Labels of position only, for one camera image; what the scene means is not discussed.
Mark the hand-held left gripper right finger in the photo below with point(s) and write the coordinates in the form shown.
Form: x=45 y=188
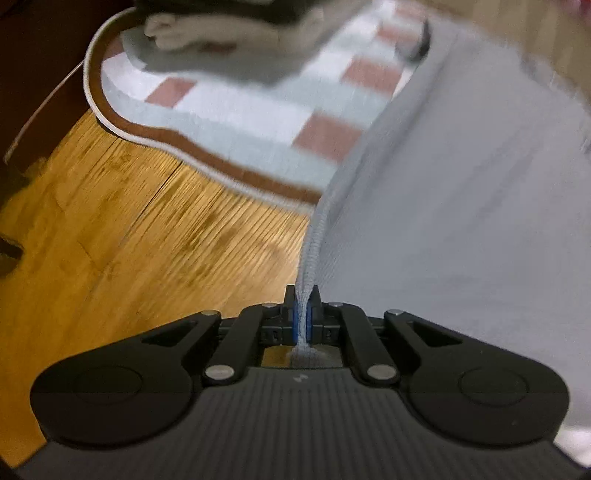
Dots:
x=308 y=318

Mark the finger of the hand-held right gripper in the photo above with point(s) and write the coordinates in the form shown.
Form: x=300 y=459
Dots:
x=418 y=41

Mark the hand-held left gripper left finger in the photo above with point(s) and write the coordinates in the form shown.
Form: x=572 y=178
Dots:
x=289 y=317

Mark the light grey garment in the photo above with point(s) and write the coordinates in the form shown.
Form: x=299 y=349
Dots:
x=461 y=194

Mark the checkered rug with brown border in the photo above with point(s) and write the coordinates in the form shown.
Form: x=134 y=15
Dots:
x=231 y=110

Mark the white garment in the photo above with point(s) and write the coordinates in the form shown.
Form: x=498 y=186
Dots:
x=184 y=30

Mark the dark object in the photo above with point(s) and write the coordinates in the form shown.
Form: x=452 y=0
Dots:
x=9 y=254

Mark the dark brown wooden furniture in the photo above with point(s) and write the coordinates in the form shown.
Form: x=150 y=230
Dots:
x=41 y=69

